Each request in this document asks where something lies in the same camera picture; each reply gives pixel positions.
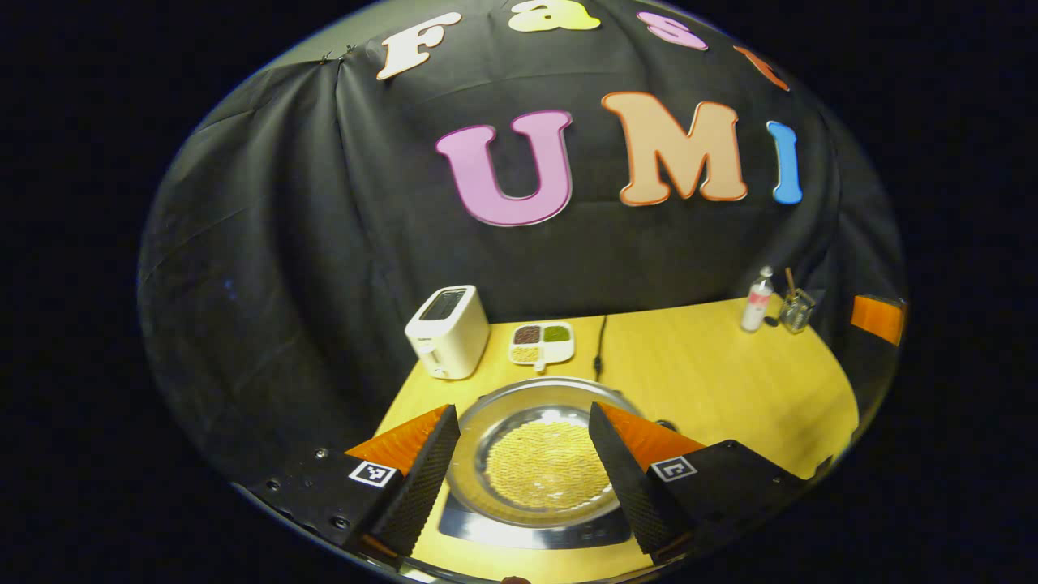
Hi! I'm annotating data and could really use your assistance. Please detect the pile of yellow soybeans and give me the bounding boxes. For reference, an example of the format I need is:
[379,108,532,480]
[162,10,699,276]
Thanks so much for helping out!
[485,420,613,512]

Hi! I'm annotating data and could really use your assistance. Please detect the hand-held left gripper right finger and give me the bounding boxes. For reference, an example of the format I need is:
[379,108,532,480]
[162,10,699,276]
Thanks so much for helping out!
[588,401,812,560]

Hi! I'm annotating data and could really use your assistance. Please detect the steel pot with black handles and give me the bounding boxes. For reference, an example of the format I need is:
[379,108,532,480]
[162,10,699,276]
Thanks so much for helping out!
[446,377,678,530]

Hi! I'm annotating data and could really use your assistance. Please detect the black induction cooktop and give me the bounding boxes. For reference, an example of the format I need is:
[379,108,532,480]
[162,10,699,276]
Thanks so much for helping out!
[438,487,633,551]

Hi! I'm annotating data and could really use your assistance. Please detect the white toaster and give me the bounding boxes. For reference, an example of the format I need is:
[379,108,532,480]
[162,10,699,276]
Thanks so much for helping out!
[405,285,491,380]

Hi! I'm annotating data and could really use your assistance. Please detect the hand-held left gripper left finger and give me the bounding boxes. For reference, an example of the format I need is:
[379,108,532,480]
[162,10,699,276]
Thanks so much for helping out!
[243,403,461,569]

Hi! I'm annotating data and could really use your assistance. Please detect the small clear ribbed holder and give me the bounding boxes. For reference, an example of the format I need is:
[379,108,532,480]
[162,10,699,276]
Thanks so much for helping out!
[778,288,816,334]

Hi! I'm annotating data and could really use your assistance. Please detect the clear bottle with pink label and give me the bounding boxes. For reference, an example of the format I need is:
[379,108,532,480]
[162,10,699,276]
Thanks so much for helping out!
[740,266,775,333]

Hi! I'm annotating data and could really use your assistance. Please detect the white divided dish of beans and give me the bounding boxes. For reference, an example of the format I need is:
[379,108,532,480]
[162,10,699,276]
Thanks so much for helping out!
[508,321,576,372]

